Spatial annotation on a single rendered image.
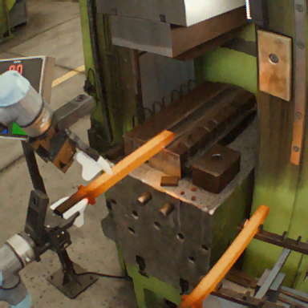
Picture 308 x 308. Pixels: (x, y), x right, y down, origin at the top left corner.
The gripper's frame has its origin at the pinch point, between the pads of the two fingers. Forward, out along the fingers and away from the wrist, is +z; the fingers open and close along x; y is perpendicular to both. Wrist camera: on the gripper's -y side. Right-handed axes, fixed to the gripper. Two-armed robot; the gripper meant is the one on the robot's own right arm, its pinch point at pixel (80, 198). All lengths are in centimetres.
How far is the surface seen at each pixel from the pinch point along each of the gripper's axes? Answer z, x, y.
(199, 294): -2.9, 36.9, 7.8
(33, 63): 22, -46, -18
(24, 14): 274, -473, 75
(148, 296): 26, -9, 76
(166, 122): 38.5, -5.4, 1.0
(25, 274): 3, -81, 100
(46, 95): 22.9, -41.4, -6.4
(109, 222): 38, -39, 59
